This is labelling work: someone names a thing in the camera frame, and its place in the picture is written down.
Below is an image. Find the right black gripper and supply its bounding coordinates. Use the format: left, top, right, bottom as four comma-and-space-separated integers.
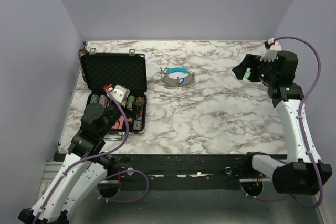
233, 53, 278, 86

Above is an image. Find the blue tagged key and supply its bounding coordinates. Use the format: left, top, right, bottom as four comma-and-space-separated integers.
177, 78, 185, 86

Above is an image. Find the grey blue spiral keyring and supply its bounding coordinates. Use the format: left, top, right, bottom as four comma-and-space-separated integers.
160, 67, 196, 88

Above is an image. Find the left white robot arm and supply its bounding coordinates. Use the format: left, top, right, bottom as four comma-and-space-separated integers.
18, 95, 127, 223

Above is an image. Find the orange poker chip stack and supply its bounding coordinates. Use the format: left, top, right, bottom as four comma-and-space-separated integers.
132, 97, 145, 131

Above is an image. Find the green tagged key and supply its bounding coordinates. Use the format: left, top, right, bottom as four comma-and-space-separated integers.
244, 69, 251, 81

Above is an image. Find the green poker chip stack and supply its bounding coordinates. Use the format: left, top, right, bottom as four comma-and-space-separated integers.
127, 95, 136, 110

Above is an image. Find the pink playing card deck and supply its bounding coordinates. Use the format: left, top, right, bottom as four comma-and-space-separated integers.
111, 118, 124, 130

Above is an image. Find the purple poker chip stack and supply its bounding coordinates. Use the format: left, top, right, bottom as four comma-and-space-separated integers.
90, 94, 108, 108

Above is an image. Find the black poker chip case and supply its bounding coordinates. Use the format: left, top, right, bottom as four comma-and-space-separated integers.
79, 49, 148, 134

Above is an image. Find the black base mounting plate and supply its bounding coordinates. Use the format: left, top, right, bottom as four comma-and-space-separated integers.
52, 152, 276, 192

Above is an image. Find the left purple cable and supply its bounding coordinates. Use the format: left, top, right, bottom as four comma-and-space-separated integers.
33, 84, 150, 224

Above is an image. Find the purple cable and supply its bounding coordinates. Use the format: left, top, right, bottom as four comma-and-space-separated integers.
33, 84, 150, 224
240, 36, 324, 209

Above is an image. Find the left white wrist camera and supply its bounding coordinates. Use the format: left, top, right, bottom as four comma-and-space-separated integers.
109, 85, 130, 103

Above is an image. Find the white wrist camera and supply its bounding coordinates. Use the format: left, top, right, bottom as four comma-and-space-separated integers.
109, 85, 130, 103
260, 38, 282, 62

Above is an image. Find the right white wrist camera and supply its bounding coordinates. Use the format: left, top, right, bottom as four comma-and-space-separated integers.
260, 38, 282, 62

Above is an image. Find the aluminium rail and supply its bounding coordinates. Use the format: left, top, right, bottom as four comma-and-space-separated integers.
41, 161, 62, 183

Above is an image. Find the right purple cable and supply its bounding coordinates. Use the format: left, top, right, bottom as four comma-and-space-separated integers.
240, 36, 324, 209

